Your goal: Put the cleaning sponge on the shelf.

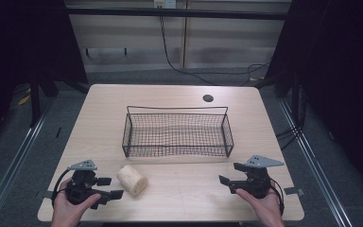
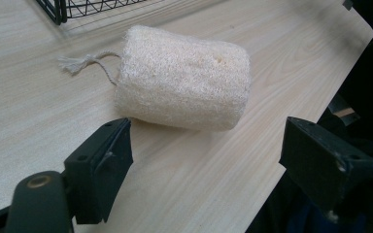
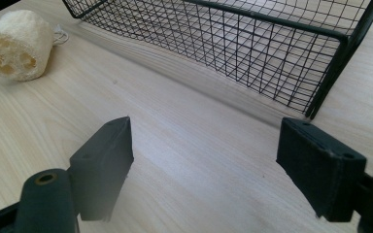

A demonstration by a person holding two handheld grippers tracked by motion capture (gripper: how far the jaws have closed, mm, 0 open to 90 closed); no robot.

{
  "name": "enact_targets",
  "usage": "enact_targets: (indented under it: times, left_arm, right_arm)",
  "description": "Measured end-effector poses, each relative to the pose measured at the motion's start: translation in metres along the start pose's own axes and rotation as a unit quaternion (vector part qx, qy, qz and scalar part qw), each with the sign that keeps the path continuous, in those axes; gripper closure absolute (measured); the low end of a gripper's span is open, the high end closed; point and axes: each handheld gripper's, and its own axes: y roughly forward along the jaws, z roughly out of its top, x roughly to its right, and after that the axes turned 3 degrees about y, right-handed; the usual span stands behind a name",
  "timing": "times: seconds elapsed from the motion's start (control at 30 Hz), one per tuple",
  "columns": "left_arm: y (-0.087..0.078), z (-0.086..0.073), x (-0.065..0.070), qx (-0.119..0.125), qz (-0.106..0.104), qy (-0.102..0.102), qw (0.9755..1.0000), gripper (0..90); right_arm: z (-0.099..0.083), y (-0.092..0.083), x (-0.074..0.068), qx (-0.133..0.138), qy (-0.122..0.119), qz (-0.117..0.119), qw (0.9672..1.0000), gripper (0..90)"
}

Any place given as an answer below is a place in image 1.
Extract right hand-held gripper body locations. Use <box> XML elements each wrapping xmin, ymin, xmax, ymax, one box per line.
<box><xmin>228</xmin><ymin>153</ymin><xmax>285</xmax><ymax>200</ymax></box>

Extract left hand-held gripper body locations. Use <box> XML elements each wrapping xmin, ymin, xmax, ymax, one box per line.
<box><xmin>65</xmin><ymin>159</ymin><xmax>112</xmax><ymax>211</ymax></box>

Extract beige cylindrical bread roll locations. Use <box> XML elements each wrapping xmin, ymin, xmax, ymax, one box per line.
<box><xmin>115</xmin><ymin>165</ymin><xmax>148</xmax><ymax>198</ymax></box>

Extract person's right hand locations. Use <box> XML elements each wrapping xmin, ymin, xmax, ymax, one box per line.
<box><xmin>234</xmin><ymin>187</ymin><xmax>286</xmax><ymax>227</ymax></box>

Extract person's left hand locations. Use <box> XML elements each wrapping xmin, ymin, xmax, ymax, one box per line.
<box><xmin>50</xmin><ymin>177</ymin><xmax>102</xmax><ymax>227</ymax></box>

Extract grey tape tab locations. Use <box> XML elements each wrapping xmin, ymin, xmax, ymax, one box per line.
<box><xmin>284</xmin><ymin>186</ymin><xmax>306</xmax><ymax>196</ymax></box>
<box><xmin>36</xmin><ymin>190</ymin><xmax>54</xmax><ymax>200</ymax></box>

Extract black metal stand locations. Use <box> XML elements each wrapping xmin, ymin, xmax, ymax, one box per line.
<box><xmin>28</xmin><ymin>70</ymin><xmax>43</xmax><ymax>128</ymax></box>

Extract yellow floor tape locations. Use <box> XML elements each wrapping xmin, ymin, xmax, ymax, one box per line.
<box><xmin>17</xmin><ymin>89</ymin><xmax>32</xmax><ymax>106</ymax></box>

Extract dark curtain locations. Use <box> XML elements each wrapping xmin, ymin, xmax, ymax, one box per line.
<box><xmin>264</xmin><ymin>0</ymin><xmax>363</xmax><ymax>193</ymax></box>
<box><xmin>0</xmin><ymin>0</ymin><xmax>89</xmax><ymax>155</ymax></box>

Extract black horizontal metal bar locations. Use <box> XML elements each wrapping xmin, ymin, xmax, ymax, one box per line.
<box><xmin>65</xmin><ymin>7</ymin><xmax>290</xmax><ymax>21</ymax></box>

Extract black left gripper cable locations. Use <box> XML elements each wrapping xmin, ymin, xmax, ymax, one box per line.
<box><xmin>51</xmin><ymin>167</ymin><xmax>74</xmax><ymax>207</ymax></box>

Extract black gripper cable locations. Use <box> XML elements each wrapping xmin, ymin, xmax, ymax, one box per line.
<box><xmin>268</xmin><ymin>177</ymin><xmax>285</xmax><ymax>216</ymax></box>
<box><xmin>51</xmin><ymin>167</ymin><xmax>74</xmax><ymax>207</ymax></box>

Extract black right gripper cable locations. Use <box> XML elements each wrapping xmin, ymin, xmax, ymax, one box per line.
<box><xmin>268</xmin><ymin>177</ymin><xmax>285</xmax><ymax>216</ymax></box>

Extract black floor cables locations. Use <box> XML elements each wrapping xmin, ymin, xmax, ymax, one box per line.
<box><xmin>275</xmin><ymin>89</ymin><xmax>307</xmax><ymax>151</ymax></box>

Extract metal floor rail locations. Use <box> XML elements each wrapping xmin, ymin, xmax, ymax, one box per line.
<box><xmin>278</xmin><ymin>97</ymin><xmax>355</xmax><ymax>227</ymax></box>
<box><xmin>0</xmin><ymin>103</ymin><xmax>53</xmax><ymax>227</ymax></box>

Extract black wire mesh basket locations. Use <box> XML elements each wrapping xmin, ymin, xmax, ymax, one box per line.
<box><xmin>121</xmin><ymin>105</ymin><xmax>235</xmax><ymax>159</ymax></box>

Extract black wall cable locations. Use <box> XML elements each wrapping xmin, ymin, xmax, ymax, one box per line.
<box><xmin>159</xmin><ymin>14</ymin><xmax>271</xmax><ymax>87</ymax></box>

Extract white wall power outlet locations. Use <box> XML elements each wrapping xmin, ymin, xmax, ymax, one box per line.
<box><xmin>152</xmin><ymin>0</ymin><xmax>178</xmax><ymax>9</ymax></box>

